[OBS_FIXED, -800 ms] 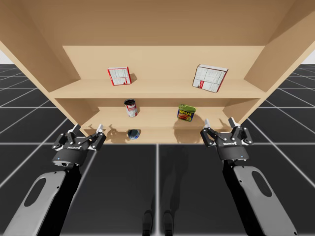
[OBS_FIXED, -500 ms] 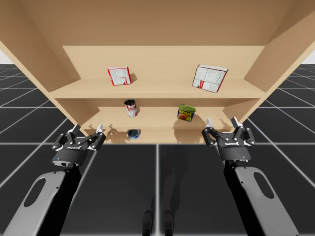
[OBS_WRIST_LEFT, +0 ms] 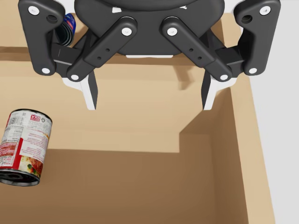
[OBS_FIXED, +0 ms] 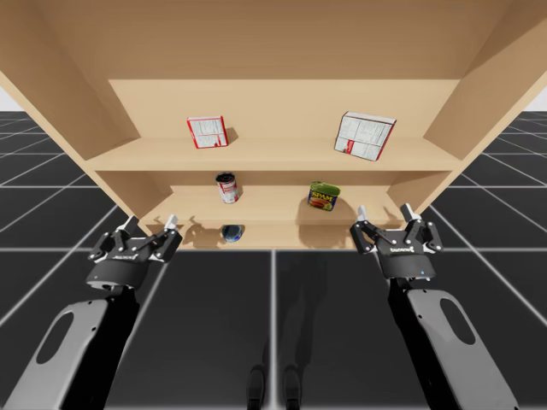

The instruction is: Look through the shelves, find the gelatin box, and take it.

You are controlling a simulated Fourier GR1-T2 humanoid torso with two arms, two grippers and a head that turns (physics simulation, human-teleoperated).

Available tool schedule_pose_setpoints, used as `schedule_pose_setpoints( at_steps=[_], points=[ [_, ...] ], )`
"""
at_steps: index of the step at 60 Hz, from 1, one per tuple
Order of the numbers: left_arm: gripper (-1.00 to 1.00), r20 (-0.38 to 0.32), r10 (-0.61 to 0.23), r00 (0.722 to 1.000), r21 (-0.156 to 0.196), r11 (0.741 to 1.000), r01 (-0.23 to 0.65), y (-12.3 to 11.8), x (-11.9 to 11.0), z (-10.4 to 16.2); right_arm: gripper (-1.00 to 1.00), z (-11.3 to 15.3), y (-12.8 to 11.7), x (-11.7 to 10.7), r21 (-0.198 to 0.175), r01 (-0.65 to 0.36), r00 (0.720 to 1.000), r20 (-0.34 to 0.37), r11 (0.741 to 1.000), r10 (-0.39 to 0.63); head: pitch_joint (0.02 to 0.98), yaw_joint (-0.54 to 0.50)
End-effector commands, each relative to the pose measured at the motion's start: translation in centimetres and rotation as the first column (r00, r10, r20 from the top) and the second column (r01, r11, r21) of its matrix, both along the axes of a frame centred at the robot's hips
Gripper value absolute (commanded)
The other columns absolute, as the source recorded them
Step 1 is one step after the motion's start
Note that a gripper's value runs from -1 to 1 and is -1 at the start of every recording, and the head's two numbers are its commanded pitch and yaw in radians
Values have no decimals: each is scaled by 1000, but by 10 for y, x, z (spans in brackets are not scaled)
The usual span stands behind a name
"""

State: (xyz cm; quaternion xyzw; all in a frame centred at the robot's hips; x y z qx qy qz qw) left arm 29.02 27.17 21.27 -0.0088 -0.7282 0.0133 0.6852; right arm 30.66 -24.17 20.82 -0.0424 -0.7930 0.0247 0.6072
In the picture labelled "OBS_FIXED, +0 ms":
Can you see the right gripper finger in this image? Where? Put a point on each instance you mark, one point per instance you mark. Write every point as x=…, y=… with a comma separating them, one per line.
x=421, y=230
x=363, y=232

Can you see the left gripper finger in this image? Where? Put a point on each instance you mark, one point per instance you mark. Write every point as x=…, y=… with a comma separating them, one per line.
x=112, y=241
x=160, y=241

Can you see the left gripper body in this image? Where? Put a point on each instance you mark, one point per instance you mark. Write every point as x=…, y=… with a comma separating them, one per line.
x=118, y=267

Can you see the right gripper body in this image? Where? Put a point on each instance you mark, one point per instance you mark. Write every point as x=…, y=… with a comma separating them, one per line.
x=404, y=256

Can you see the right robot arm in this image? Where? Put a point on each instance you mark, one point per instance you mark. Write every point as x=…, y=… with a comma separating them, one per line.
x=453, y=350

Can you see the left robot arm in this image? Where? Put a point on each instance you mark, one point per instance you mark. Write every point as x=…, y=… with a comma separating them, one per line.
x=72, y=341

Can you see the green and blue rectangular can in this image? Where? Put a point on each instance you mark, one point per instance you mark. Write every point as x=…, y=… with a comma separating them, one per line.
x=323, y=196

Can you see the blue flat can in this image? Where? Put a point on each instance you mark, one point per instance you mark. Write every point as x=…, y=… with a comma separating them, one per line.
x=232, y=232

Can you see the red and white can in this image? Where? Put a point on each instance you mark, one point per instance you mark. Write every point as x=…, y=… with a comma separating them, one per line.
x=227, y=188

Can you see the large red and white carton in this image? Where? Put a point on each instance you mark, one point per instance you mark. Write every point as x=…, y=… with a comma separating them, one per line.
x=363, y=136

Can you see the small red and white carton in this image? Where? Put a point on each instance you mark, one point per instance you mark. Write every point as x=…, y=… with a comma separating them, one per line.
x=207, y=132

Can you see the pale wooden shelf unit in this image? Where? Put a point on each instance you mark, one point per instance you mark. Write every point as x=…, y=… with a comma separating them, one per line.
x=278, y=85

